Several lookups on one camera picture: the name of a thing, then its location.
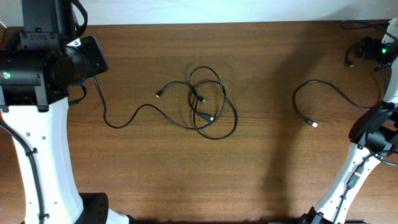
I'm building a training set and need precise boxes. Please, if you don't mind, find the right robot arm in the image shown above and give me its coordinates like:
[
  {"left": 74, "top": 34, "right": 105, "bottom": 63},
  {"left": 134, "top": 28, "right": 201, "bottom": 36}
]
[{"left": 296, "top": 31, "right": 397, "bottom": 223}]

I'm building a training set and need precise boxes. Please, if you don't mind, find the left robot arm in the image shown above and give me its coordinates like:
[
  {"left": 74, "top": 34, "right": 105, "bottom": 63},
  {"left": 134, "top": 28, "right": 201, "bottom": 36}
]
[{"left": 1, "top": 1, "right": 134, "bottom": 223}]

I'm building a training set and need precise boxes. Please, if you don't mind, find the left camera black cable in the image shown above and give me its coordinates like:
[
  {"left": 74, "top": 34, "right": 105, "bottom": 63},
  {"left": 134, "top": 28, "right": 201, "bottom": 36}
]
[{"left": 0, "top": 119, "right": 50, "bottom": 224}]

